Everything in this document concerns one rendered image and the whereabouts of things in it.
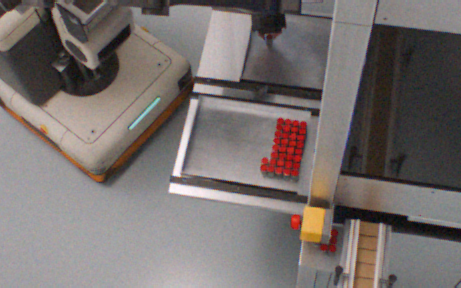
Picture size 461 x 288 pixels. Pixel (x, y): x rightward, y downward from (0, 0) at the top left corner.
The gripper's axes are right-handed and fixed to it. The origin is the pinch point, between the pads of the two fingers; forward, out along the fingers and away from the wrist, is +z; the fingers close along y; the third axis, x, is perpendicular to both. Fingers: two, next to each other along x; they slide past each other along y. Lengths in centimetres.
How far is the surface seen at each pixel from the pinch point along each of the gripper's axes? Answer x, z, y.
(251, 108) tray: -23.0, 3.3, -7.7
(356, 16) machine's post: -60, -90, 10
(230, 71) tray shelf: -8.7, 4.1, -13.1
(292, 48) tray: -2.4, 4.3, 7.1
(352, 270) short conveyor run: -78, -5, 14
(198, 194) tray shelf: -49, 3, -25
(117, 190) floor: -8, 91, -68
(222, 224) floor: -28, 92, -24
